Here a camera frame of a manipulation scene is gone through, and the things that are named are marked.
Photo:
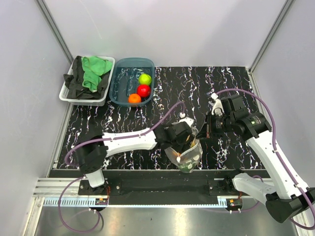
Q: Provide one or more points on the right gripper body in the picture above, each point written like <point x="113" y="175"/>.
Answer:
<point x="218" y="125"/>

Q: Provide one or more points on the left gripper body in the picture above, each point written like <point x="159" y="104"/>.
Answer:
<point x="180" y="146"/>

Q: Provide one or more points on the clear polka dot zip bag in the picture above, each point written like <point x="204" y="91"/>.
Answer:
<point x="190" y="156"/>

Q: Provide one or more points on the dark green fake avocado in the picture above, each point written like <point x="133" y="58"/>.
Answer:
<point x="186" y="168"/>

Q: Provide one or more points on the red fake apple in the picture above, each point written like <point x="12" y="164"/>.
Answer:
<point x="144" y="91"/>

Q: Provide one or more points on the orange fake fruit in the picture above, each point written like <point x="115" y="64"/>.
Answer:
<point x="134" y="98"/>

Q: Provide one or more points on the green fake apple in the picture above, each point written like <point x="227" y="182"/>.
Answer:
<point x="145" y="79"/>

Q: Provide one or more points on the red yellow fake peach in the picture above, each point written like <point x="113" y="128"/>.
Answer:
<point x="176" y="154"/>

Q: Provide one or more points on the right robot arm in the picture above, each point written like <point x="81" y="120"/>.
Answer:
<point x="289" y="195"/>

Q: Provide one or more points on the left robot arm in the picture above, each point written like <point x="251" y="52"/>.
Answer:
<point x="91" y="154"/>

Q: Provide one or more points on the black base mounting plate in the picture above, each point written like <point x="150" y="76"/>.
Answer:
<point x="160" y="188"/>

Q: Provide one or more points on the blue translucent plastic tub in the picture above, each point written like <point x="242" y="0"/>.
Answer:
<point x="125" y="81"/>

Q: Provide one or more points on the green cloth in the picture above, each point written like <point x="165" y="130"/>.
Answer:
<point x="94" y="67"/>

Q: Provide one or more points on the black cloth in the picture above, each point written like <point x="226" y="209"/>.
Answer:
<point x="74" y="83"/>

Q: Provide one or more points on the white plastic basket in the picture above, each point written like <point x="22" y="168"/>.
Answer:
<point x="85" y="102"/>

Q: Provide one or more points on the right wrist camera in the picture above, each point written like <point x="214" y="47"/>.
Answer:
<point x="217" y="108"/>

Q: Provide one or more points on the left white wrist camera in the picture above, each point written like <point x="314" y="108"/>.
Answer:
<point x="183" y="118"/>

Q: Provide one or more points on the right aluminium frame post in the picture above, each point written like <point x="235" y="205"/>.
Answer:
<point x="271" y="34"/>

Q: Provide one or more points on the aluminium frame post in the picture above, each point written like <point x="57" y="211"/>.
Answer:
<point x="271" y="34"/>
<point x="54" y="29"/>

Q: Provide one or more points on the left aluminium frame post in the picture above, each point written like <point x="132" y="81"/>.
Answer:
<point x="54" y="29"/>

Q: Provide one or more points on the slotted cable duct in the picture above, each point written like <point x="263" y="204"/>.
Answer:
<point x="95" y="202"/>

